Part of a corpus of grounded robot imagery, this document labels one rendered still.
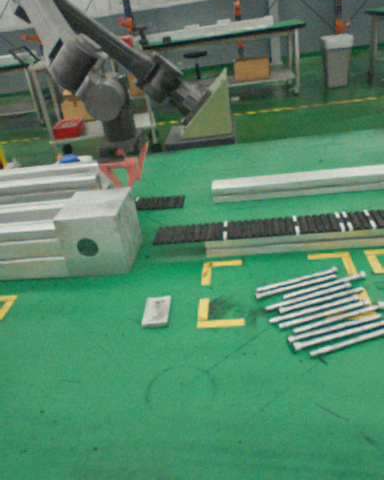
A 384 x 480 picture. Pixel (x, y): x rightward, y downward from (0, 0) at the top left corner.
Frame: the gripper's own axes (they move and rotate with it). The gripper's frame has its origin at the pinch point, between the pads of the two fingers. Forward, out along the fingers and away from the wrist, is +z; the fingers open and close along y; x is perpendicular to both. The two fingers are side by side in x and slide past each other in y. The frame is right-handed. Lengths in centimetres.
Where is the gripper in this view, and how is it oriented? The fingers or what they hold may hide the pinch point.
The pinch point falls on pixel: (131, 184)
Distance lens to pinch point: 83.3
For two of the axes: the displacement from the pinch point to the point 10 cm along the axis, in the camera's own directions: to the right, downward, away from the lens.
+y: -1.0, 4.6, -8.8
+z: 1.4, 8.8, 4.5
